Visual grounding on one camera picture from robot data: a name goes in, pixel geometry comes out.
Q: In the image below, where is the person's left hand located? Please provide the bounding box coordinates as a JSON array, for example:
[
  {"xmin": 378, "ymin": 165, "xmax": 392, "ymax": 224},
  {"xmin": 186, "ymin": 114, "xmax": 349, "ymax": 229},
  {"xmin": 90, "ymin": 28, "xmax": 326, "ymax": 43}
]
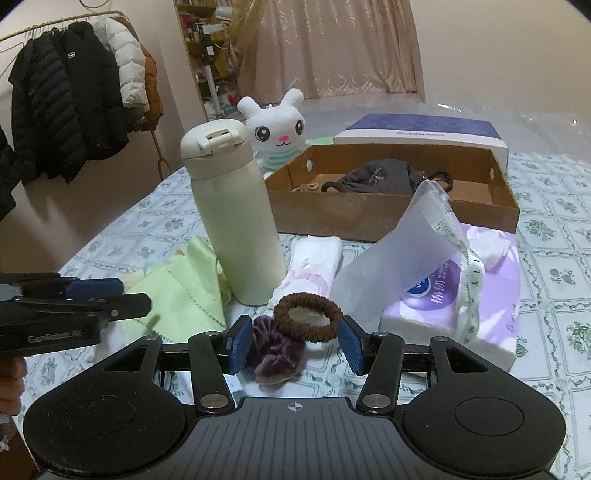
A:
[{"xmin": 0, "ymin": 355, "xmax": 28, "ymax": 418}]

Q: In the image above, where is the cream thermos bottle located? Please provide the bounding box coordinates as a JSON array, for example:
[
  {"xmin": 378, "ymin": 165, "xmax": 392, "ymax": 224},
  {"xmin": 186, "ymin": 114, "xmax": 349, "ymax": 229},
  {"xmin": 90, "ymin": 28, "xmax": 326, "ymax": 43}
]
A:
[{"xmin": 180, "ymin": 117, "xmax": 288, "ymax": 306}]

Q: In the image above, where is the brown jacket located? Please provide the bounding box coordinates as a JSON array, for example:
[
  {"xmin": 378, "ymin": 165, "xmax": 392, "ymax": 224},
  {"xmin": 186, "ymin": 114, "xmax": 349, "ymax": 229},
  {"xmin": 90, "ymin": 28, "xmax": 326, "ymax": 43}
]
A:
[{"xmin": 122, "ymin": 43, "xmax": 165, "ymax": 133}]

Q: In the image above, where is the dark garment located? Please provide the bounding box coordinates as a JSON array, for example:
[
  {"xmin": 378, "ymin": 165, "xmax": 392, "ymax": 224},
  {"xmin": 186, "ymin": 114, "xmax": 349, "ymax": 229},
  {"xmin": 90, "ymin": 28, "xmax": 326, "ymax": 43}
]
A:
[{"xmin": 0, "ymin": 122, "xmax": 18, "ymax": 223}]

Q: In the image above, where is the metal coat rack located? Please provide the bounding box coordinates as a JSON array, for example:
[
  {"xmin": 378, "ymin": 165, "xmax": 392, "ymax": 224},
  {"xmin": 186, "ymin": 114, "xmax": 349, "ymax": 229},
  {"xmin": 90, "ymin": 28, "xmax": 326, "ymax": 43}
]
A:
[{"xmin": 0, "ymin": 11, "xmax": 174, "ymax": 181}]

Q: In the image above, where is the brown cardboard box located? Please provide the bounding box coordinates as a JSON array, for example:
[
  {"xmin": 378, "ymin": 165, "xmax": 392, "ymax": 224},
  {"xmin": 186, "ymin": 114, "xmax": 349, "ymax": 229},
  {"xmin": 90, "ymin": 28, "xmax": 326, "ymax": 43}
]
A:
[{"xmin": 263, "ymin": 143, "xmax": 520, "ymax": 244}]

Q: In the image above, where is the brown scrunchie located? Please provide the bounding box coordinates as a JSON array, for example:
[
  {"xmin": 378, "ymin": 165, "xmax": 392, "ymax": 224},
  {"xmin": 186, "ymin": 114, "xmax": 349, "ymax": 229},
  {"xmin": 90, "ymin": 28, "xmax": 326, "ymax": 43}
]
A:
[{"xmin": 273, "ymin": 292, "xmax": 344, "ymax": 345}]

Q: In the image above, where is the cluttered bookshelf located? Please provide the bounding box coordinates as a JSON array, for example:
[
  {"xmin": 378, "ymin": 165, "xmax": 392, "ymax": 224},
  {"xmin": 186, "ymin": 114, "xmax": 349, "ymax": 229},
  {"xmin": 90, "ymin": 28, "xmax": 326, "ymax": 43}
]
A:
[{"xmin": 174, "ymin": 0, "xmax": 246, "ymax": 121}]

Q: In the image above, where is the white bunny plush toy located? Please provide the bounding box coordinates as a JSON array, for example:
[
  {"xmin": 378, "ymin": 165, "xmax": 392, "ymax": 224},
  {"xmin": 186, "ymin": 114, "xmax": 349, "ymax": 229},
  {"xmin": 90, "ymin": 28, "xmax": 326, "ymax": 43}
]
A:
[{"xmin": 236, "ymin": 88, "xmax": 308, "ymax": 177}]

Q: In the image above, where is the blue and white box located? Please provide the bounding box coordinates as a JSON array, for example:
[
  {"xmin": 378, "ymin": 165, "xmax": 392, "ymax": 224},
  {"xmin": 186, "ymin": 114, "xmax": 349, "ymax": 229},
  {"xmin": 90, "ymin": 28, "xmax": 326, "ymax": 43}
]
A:
[{"xmin": 333, "ymin": 113, "xmax": 509, "ymax": 172}]

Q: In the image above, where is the beige curtain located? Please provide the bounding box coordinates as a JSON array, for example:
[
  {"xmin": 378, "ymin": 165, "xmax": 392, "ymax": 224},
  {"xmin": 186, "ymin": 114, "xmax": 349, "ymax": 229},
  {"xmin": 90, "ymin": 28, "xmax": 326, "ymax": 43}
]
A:
[{"xmin": 236, "ymin": 0, "xmax": 426, "ymax": 101}]

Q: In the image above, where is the white folded cloth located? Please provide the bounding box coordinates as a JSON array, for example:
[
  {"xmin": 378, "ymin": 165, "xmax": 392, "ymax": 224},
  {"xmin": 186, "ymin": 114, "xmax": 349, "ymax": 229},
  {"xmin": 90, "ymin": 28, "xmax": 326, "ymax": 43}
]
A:
[{"xmin": 267, "ymin": 236, "xmax": 345, "ymax": 310}]

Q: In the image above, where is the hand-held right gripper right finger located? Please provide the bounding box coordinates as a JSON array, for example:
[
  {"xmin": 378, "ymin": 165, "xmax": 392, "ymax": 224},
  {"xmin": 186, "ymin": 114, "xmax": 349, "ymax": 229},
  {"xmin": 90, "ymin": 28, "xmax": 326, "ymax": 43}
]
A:
[{"xmin": 338, "ymin": 315, "xmax": 491, "ymax": 415}]

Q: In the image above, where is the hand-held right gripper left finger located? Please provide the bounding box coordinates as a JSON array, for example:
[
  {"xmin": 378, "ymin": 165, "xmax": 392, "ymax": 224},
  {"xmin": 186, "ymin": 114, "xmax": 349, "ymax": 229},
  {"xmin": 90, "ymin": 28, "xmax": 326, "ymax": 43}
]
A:
[{"xmin": 99, "ymin": 315, "xmax": 254, "ymax": 415}]

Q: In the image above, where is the purple velvet scrunchie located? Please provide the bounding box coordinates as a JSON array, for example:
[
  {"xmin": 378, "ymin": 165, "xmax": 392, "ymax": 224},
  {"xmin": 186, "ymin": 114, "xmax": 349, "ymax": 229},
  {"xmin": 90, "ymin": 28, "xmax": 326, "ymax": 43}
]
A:
[{"xmin": 250, "ymin": 316, "xmax": 306, "ymax": 384}]

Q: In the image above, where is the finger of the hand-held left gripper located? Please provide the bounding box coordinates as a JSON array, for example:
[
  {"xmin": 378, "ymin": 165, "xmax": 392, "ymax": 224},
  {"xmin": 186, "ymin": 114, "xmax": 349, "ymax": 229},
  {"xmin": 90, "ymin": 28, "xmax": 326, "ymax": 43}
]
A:
[
  {"xmin": 0, "ymin": 272, "xmax": 126, "ymax": 302},
  {"xmin": 0, "ymin": 292, "xmax": 153, "ymax": 329}
]

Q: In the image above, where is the black puffer jacket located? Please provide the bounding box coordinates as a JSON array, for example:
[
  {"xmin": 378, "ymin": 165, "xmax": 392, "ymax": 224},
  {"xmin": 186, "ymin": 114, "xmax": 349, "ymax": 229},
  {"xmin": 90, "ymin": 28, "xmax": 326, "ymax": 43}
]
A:
[
  {"xmin": 8, "ymin": 28, "xmax": 95, "ymax": 184},
  {"xmin": 51, "ymin": 20, "xmax": 131, "ymax": 161}
]

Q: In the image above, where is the floral tablecloth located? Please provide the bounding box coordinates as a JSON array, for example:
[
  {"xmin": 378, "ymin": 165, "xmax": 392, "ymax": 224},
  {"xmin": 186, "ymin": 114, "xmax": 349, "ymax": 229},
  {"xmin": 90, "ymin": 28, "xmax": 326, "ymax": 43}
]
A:
[{"xmin": 22, "ymin": 150, "xmax": 591, "ymax": 480}]

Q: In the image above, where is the light green cloth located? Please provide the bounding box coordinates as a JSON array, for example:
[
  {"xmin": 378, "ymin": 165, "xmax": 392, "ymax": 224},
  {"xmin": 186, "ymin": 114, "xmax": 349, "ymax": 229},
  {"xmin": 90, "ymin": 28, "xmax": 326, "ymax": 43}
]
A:
[{"xmin": 120, "ymin": 236, "xmax": 228, "ymax": 343}]

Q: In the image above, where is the clear plastic sheet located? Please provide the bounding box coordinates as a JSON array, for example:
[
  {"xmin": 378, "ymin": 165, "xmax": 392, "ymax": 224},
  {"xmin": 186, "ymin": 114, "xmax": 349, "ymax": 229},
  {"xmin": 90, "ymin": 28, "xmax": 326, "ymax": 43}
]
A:
[{"xmin": 295, "ymin": 89, "xmax": 591, "ymax": 160}]

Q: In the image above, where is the purple tissue pack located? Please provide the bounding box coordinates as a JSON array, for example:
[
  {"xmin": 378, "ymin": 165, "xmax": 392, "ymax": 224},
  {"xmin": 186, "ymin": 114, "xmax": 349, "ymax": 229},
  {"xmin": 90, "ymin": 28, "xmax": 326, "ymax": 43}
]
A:
[{"xmin": 379, "ymin": 220, "xmax": 523, "ymax": 373}]

